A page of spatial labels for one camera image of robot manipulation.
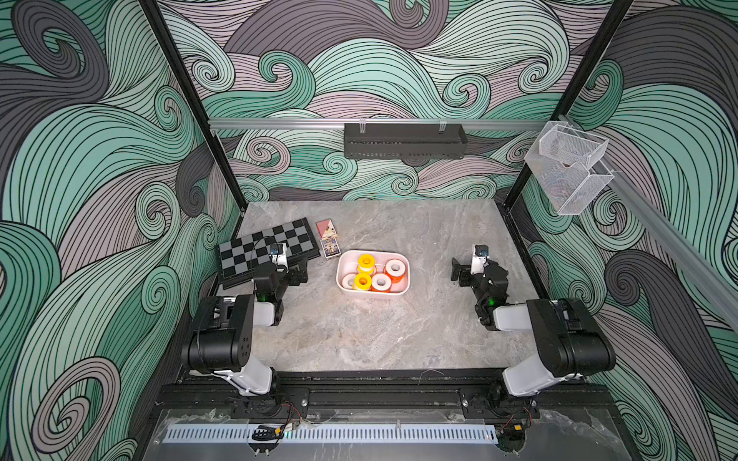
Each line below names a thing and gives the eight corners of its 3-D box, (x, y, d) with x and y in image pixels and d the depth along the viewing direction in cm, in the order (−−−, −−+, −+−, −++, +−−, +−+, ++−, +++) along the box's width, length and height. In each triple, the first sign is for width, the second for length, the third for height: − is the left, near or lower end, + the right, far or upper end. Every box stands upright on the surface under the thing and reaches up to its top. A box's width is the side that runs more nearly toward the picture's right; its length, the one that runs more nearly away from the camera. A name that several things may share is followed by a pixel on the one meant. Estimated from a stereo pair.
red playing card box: (322, 240, 111) (322, 236, 109) (316, 226, 116) (316, 222, 114) (337, 235, 113) (336, 231, 111) (330, 222, 118) (330, 217, 116)
